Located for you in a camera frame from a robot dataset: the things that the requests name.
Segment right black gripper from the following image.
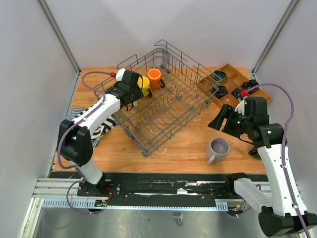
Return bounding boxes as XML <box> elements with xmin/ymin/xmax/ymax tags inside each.
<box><xmin>208</xmin><ymin>104</ymin><xmax>252</xmax><ymax>138</ymax></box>

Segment yellow enamel mug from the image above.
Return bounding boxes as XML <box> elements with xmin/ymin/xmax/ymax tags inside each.
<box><xmin>137</xmin><ymin>76</ymin><xmax>153</xmax><ymax>97</ymax></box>

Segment orange ceramic mug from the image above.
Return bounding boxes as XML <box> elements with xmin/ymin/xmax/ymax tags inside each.
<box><xmin>147</xmin><ymin>68</ymin><xmax>165</xmax><ymax>89</ymax></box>

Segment black mug white inside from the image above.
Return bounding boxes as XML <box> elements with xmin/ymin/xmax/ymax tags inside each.
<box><xmin>248</xmin><ymin>147</ymin><xmax>259</xmax><ymax>159</ymax></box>

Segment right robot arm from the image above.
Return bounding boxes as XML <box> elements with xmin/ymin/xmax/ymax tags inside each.
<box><xmin>208</xmin><ymin>97</ymin><xmax>317</xmax><ymax>237</ymax></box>

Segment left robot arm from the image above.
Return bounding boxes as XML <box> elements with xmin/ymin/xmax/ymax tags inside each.
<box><xmin>56</xmin><ymin>68</ymin><xmax>144</xmax><ymax>196</ymax></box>

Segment wooden compartment tray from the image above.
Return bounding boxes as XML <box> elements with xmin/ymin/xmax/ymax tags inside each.
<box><xmin>197</xmin><ymin>63</ymin><xmax>273</xmax><ymax>110</ymax></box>

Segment lilac ceramic mug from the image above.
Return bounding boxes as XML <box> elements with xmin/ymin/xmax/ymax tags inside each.
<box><xmin>206</xmin><ymin>137</ymin><xmax>230</xmax><ymax>164</ymax></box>

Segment black white striped cloth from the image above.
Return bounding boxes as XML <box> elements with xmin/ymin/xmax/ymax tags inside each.
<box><xmin>91</xmin><ymin>115</ymin><xmax>117</xmax><ymax>140</ymax></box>

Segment blue white striped cloth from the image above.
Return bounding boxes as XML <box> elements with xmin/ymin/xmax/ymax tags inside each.
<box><xmin>62</xmin><ymin>108</ymin><xmax>102</xmax><ymax>148</ymax></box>

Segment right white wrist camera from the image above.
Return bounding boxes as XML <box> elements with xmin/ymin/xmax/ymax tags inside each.
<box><xmin>234</xmin><ymin>97</ymin><xmax>247</xmax><ymax>116</ymax></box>

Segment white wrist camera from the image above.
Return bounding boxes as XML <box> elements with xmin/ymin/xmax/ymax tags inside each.
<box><xmin>234</xmin><ymin>97</ymin><xmax>247</xmax><ymax>116</ymax></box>
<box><xmin>115</xmin><ymin>68</ymin><xmax>126</xmax><ymax>82</ymax></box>

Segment black cable bundle left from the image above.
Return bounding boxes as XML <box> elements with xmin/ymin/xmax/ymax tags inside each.
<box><xmin>210</xmin><ymin>85</ymin><xmax>229</xmax><ymax>99</ymax></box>

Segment black cable bundle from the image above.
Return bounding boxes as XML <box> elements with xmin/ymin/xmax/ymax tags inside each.
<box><xmin>240</xmin><ymin>79</ymin><xmax>261</xmax><ymax>94</ymax></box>
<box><xmin>211</xmin><ymin>70</ymin><xmax>228</xmax><ymax>83</ymax></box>
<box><xmin>210</xmin><ymin>85</ymin><xmax>229</xmax><ymax>99</ymax></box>
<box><xmin>231</xmin><ymin>88</ymin><xmax>245</xmax><ymax>101</ymax></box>

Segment black cable bundle near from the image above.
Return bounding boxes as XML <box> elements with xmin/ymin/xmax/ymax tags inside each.
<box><xmin>231</xmin><ymin>88</ymin><xmax>245</xmax><ymax>101</ymax></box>

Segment grey wire dish rack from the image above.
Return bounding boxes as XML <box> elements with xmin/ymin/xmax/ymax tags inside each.
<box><xmin>93</xmin><ymin>39</ymin><xmax>221</xmax><ymax>157</ymax></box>

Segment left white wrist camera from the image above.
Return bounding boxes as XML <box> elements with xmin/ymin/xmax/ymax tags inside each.
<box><xmin>115</xmin><ymin>68</ymin><xmax>126</xmax><ymax>82</ymax></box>

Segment black cable bundle far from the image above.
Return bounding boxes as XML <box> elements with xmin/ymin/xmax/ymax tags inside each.
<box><xmin>211</xmin><ymin>70</ymin><xmax>228</xmax><ymax>83</ymax></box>

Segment black cable bundle right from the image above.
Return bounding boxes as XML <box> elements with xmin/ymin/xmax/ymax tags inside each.
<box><xmin>240</xmin><ymin>79</ymin><xmax>261</xmax><ymax>94</ymax></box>

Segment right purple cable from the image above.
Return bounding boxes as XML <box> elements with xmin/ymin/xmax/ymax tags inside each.
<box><xmin>240</xmin><ymin>83</ymin><xmax>312</xmax><ymax>238</ymax></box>

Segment purple cable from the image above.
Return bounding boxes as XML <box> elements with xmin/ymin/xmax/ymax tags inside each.
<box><xmin>240</xmin><ymin>83</ymin><xmax>312</xmax><ymax>238</ymax></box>
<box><xmin>56</xmin><ymin>71</ymin><xmax>116</xmax><ymax>214</ymax></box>

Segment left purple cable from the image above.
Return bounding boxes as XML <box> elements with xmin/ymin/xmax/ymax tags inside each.
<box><xmin>56</xmin><ymin>71</ymin><xmax>116</xmax><ymax>214</ymax></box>

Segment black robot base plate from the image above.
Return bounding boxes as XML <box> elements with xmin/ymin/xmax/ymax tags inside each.
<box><xmin>47</xmin><ymin>171</ymin><xmax>243</xmax><ymax>207</ymax></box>

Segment slotted cable duct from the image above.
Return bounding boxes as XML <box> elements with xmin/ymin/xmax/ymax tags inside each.
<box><xmin>42</xmin><ymin>198</ymin><xmax>229</xmax><ymax>212</ymax></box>

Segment right aluminium frame post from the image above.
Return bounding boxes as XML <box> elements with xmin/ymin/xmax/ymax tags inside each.
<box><xmin>251</xmin><ymin>0</ymin><xmax>301</xmax><ymax>76</ymax></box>

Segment aluminium frame post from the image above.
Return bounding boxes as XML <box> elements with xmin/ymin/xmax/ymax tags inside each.
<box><xmin>36</xmin><ymin>0</ymin><xmax>82</xmax><ymax>75</ymax></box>
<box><xmin>251</xmin><ymin>0</ymin><xmax>301</xmax><ymax>76</ymax></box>

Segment left aluminium frame post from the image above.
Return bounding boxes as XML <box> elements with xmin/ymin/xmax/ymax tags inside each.
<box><xmin>36</xmin><ymin>0</ymin><xmax>82</xmax><ymax>75</ymax></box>

